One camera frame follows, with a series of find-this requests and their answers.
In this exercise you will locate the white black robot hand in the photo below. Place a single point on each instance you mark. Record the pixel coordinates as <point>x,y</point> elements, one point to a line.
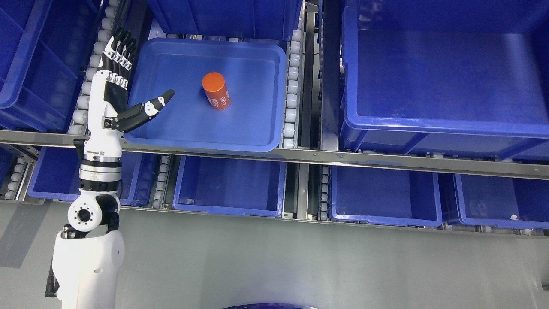
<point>117,57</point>

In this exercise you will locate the orange cylindrical capacitor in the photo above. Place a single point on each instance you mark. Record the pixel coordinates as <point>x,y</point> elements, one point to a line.
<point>215,88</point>

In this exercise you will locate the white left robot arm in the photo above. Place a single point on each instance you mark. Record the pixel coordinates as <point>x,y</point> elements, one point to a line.
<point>89,249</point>

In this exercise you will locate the metal roller shelf rack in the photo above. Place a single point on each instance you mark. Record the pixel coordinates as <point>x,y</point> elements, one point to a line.
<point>311,123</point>

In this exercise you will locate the blue bin upper left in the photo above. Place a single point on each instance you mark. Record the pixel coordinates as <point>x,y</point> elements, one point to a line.
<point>43,48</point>

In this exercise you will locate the shallow blue plastic tray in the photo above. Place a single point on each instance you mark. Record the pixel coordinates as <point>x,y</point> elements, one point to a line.
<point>256,80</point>

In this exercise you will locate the blue bin lower left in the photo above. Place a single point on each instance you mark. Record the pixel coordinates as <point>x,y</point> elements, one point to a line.
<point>56,176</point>

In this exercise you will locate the blue bin lower centre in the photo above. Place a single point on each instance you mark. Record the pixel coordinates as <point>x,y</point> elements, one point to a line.
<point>230,187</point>

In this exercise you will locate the blue bin top centre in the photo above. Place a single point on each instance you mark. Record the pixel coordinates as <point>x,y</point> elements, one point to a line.
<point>251,19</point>

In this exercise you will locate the blue bin lower right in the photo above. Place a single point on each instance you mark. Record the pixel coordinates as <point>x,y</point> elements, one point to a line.
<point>384,197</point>

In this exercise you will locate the large blue bin right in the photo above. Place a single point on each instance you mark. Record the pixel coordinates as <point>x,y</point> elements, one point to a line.
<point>459,78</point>

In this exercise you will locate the blue bin far right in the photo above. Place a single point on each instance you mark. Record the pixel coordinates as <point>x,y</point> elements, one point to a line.
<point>512,203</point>

